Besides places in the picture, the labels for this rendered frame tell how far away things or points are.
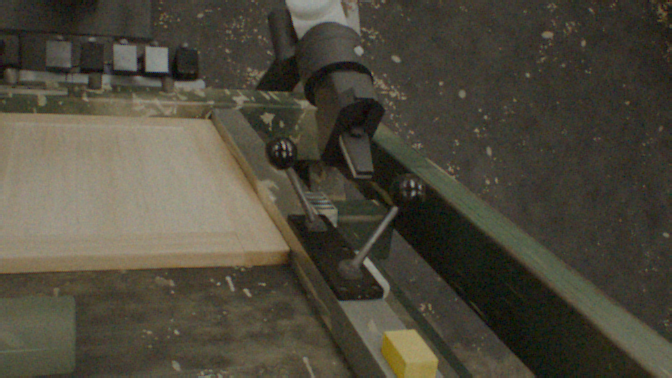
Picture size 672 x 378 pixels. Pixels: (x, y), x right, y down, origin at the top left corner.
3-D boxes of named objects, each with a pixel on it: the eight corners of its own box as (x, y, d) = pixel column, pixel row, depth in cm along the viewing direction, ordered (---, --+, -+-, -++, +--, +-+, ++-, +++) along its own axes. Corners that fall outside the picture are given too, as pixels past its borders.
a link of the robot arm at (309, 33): (375, 83, 101) (357, 25, 107) (357, 28, 92) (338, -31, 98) (295, 110, 102) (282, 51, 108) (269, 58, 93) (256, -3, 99)
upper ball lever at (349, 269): (350, 280, 81) (424, 179, 80) (363, 297, 78) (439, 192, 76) (323, 265, 79) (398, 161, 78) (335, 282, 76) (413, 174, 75)
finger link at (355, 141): (350, 176, 85) (339, 134, 89) (376, 176, 86) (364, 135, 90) (354, 167, 84) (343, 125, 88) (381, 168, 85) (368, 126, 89)
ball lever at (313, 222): (328, 220, 92) (284, 126, 85) (338, 233, 88) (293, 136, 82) (300, 235, 91) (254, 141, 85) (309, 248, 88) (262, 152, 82)
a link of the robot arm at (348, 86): (409, 100, 86) (384, 29, 93) (330, 97, 83) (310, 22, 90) (375, 168, 96) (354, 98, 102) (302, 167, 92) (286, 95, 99)
